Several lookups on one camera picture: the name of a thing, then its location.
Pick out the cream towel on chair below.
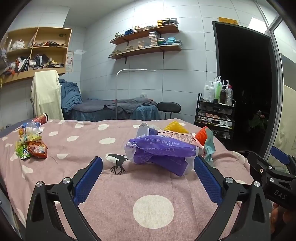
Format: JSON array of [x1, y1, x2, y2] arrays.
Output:
[[31, 70, 64, 120]]

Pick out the grey blanket on bed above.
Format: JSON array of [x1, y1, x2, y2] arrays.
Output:
[[104, 97, 157, 114]]

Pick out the sliding glass door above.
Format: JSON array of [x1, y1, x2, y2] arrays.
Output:
[[257, 1, 295, 156]]

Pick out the green snack bag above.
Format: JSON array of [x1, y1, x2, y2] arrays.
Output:
[[16, 135, 42, 160]]

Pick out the orange foam fruit net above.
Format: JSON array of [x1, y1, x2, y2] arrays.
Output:
[[195, 126, 208, 146]]

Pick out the light blue paper wrapper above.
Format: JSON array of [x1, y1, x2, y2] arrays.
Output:
[[203, 128, 216, 167]]

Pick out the white purple paper cup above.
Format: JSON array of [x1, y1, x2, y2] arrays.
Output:
[[136, 123, 160, 138]]

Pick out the blue crumpled sheets pile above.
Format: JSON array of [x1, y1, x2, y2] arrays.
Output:
[[59, 79, 83, 114]]

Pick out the white arc lamp pole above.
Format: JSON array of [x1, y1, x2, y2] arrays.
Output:
[[114, 68, 156, 120]]

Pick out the crumpled plastic bottle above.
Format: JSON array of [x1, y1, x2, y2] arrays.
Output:
[[18, 121, 43, 138]]

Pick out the blue massage bed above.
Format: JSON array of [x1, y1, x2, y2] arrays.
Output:
[[63, 99, 160, 122]]

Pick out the wooden wall shelf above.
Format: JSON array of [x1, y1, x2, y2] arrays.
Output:
[[110, 18, 179, 45], [108, 43, 182, 63]]

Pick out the red chip can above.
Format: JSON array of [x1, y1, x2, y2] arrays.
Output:
[[32, 113, 49, 125]]

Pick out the dark brown pump bottle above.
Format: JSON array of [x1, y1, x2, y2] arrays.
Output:
[[219, 85, 227, 104]]

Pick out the wooden cubby shelf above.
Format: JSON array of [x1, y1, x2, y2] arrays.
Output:
[[1, 27, 73, 84]]

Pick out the pink polka dot blanket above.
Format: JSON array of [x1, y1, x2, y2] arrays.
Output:
[[0, 118, 258, 241]]

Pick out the green pump bottle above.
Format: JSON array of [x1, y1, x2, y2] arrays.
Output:
[[213, 76, 222, 103]]

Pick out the pink snack wrapper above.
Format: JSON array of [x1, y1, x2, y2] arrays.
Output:
[[158, 130, 204, 154]]

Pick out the lower wooden wall shelf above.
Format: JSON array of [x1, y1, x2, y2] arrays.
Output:
[[108, 43, 182, 63]]

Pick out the person's right hand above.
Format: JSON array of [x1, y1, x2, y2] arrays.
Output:
[[270, 203, 295, 240]]

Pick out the purple tissue pack wrapper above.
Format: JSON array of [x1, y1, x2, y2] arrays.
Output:
[[125, 135, 199, 176]]

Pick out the white lotion bottle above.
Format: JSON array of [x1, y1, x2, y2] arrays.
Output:
[[203, 82, 215, 102]]

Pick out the wall poster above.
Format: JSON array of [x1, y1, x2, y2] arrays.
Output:
[[65, 51, 74, 72]]

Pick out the yellow door sign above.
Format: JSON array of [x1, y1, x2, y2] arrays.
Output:
[[218, 17, 238, 25]]

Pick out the yellow foam fruit net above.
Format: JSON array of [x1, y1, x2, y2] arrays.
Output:
[[164, 120, 189, 133]]

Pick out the red snack bag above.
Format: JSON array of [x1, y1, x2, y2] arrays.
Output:
[[28, 141, 48, 159]]

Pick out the clear bottle red cap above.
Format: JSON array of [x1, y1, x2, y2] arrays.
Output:
[[225, 85, 233, 106]]

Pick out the black mesh trolley cart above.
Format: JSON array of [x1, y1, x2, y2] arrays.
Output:
[[194, 93, 235, 148]]

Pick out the upper wooden wall shelf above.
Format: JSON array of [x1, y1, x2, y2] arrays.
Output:
[[110, 18, 179, 45]]

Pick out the potted plant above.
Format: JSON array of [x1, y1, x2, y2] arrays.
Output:
[[249, 110, 268, 132]]

